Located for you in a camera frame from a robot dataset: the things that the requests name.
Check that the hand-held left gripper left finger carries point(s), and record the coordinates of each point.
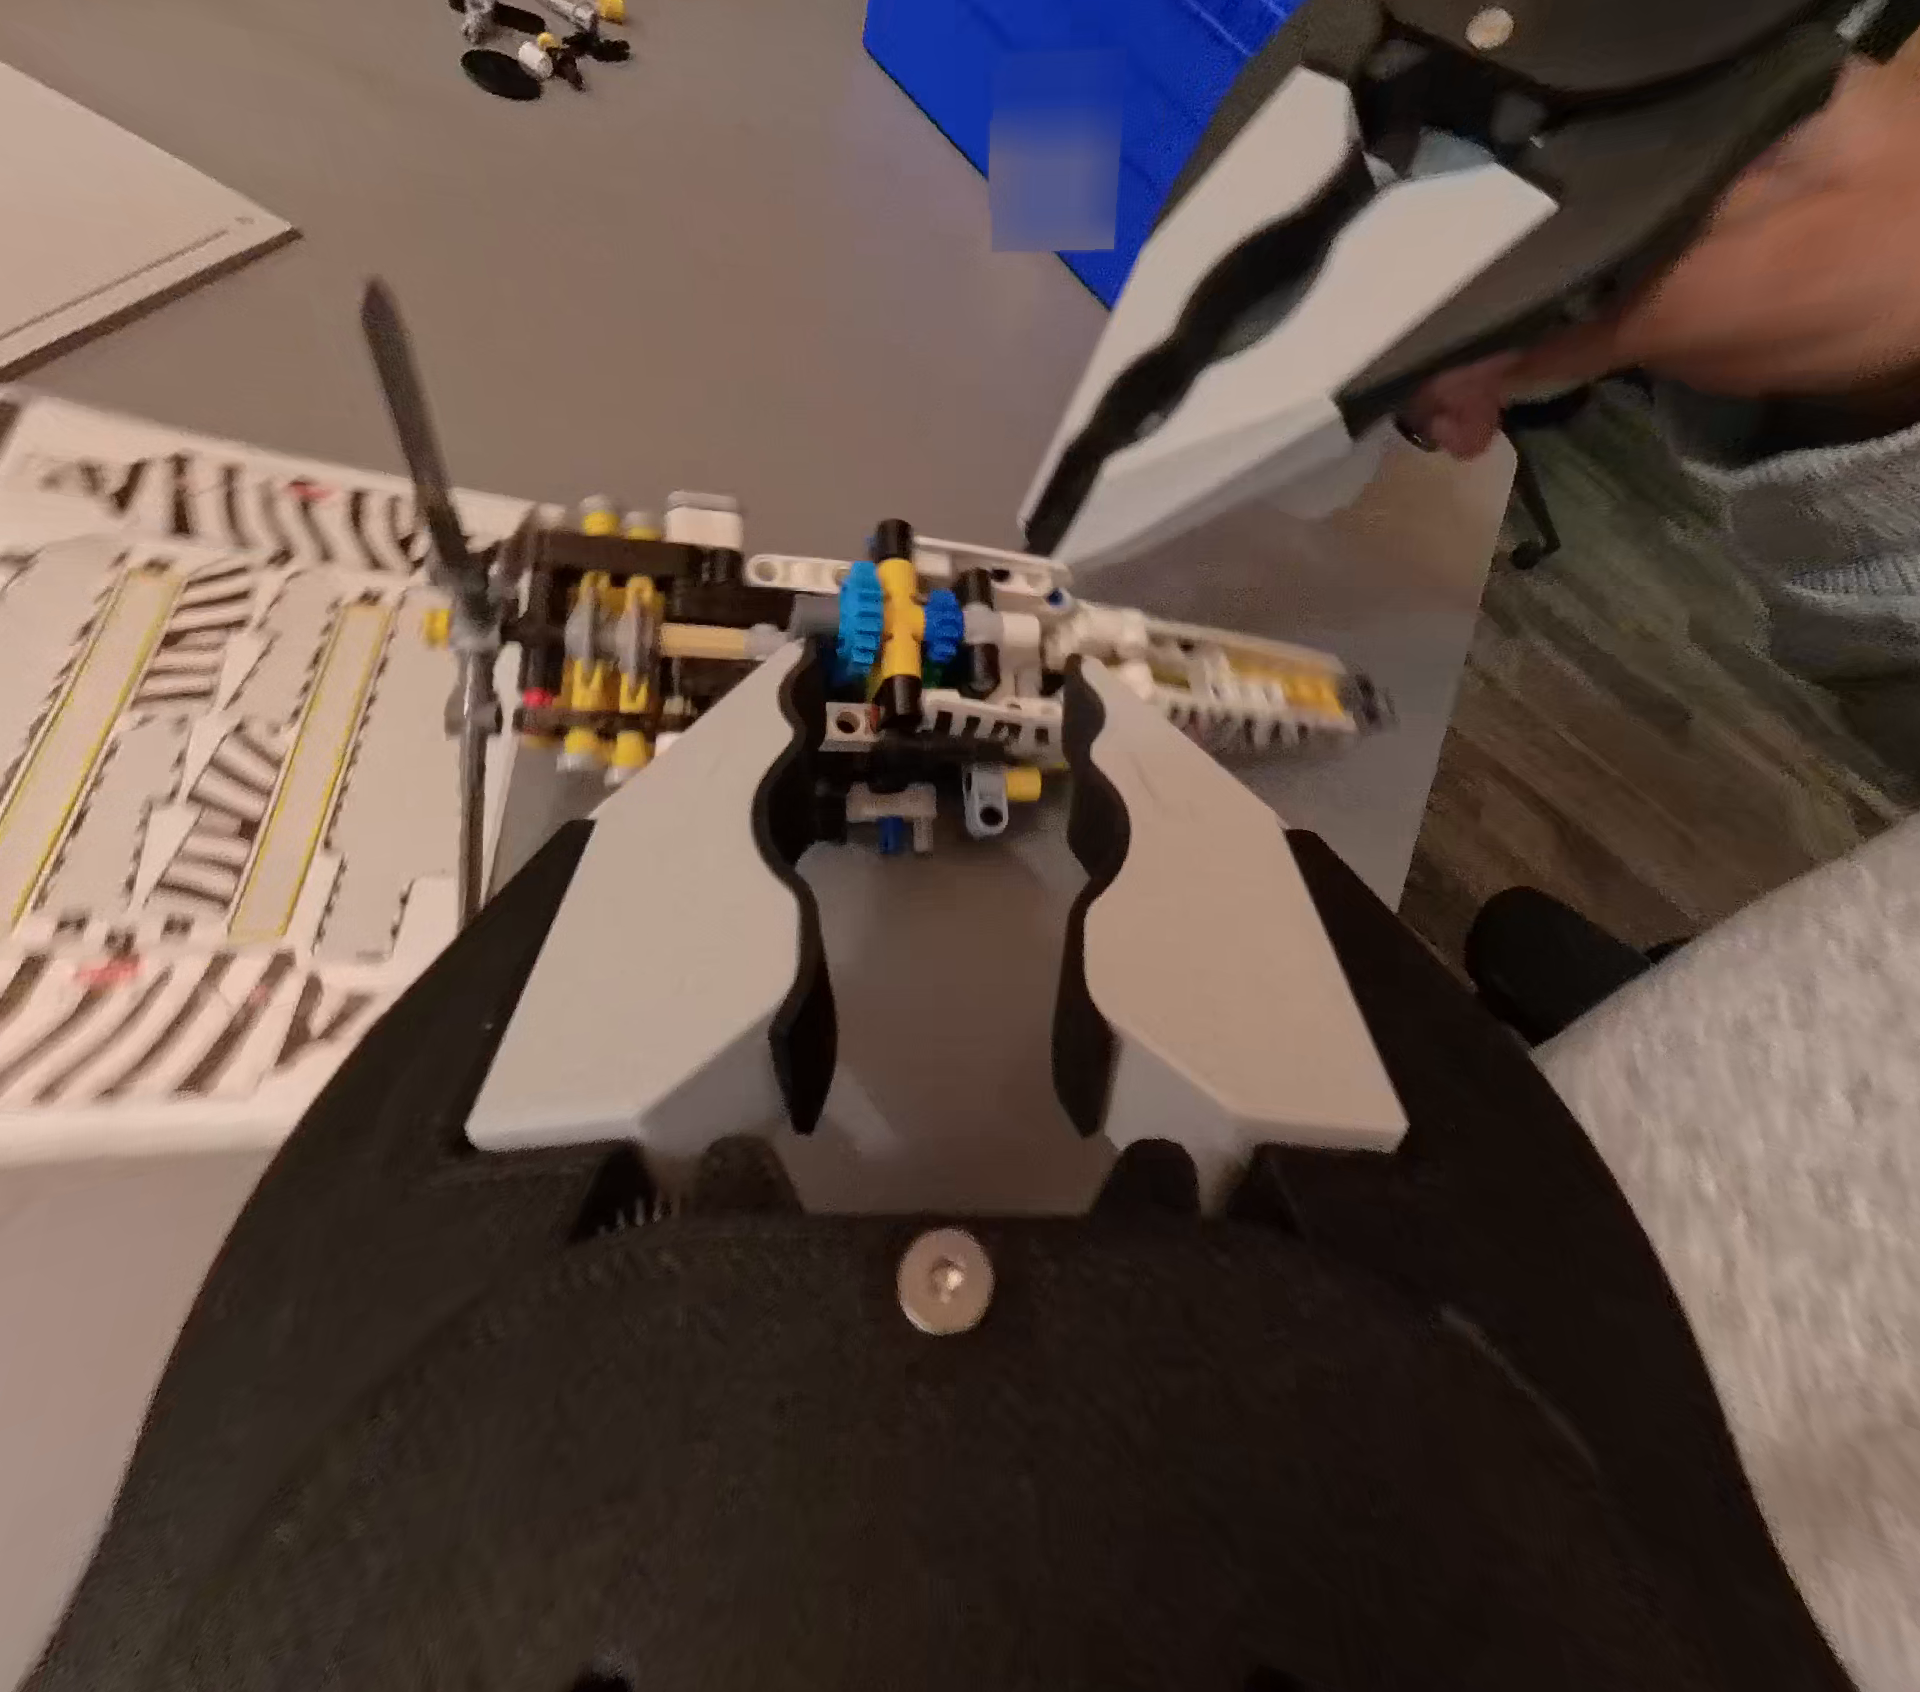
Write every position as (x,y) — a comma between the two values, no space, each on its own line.
(644,942)

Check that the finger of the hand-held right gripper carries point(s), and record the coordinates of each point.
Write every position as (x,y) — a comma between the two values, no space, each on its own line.
(1274,433)
(1244,176)

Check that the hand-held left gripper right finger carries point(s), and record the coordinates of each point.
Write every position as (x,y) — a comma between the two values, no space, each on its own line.
(1244,972)

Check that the small lego pieces with disc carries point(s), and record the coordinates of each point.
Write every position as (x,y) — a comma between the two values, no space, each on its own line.
(502,69)

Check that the person's right hand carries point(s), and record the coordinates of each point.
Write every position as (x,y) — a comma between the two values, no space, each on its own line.
(1801,266)

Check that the black rounded object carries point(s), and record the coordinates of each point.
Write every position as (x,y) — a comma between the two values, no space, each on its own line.
(1560,965)

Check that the zebra striped sticker sheet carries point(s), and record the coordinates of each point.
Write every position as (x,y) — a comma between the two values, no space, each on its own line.
(224,746)

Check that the open instruction booklet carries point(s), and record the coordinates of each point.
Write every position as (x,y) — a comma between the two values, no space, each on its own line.
(105,222)

